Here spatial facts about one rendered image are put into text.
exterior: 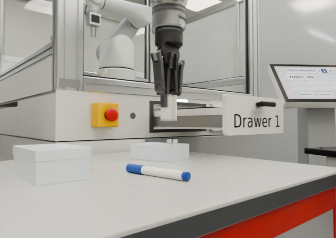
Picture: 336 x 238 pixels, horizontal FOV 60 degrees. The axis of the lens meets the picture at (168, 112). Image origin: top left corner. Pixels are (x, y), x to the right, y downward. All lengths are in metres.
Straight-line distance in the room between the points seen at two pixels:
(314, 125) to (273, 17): 1.28
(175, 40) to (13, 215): 0.56
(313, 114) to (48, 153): 1.56
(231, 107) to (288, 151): 1.86
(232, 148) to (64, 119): 0.78
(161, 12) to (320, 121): 1.29
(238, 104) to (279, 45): 1.93
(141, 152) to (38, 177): 0.32
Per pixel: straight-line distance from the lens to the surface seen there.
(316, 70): 1.92
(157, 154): 0.70
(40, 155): 0.47
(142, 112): 1.00
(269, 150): 2.70
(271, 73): 1.80
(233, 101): 0.80
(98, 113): 0.87
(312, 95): 1.74
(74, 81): 0.89
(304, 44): 2.62
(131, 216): 0.30
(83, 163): 0.49
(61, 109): 0.87
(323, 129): 1.85
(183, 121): 0.91
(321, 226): 0.63
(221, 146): 1.29
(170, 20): 0.76
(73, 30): 0.92
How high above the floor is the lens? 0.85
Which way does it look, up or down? 2 degrees up
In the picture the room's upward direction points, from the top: straight up
